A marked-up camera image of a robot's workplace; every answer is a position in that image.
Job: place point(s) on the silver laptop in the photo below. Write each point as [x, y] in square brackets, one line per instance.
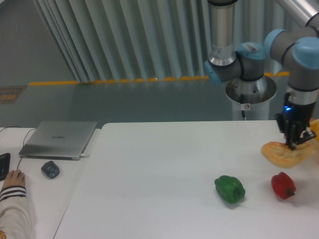
[61, 140]

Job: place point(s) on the person's hand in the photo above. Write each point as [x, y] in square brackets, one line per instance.
[15, 178]

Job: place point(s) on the triangular golden bread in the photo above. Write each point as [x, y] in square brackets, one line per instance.
[282, 156]

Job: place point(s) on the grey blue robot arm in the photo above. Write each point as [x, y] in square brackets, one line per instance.
[243, 69]

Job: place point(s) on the yellow basket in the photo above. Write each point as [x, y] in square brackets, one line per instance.
[314, 126]

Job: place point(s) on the green bell pepper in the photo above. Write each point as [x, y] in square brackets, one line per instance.
[230, 189]

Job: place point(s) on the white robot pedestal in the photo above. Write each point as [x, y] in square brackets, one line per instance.
[251, 104]

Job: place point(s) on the red bell pepper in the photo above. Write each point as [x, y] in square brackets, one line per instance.
[283, 185]

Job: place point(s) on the cream striped sleeve forearm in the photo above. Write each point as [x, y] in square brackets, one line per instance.
[15, 217]

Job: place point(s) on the black keyboard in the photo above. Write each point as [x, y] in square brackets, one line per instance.
[4, 165]

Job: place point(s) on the white folding screen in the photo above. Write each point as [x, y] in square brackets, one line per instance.
[126, 40]

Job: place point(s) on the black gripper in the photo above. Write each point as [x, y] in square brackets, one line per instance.
[294, 122]

